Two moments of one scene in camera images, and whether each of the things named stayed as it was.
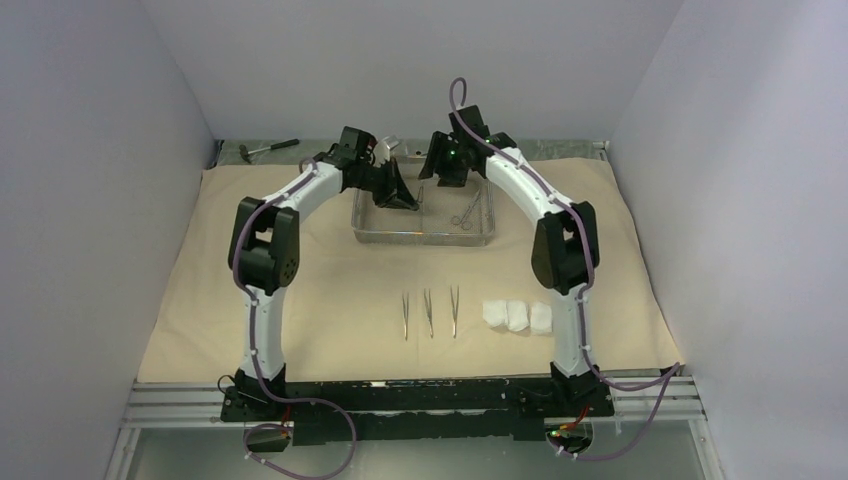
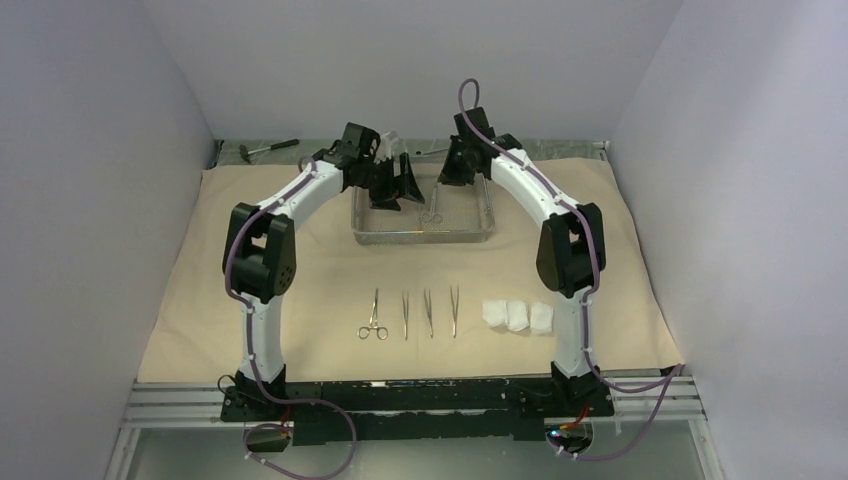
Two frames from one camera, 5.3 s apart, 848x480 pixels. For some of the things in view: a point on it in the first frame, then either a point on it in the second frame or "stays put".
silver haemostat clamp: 461,220 → 436,217
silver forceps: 406,315 stays put
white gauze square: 541,319 stays put
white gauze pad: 494,312 stays put
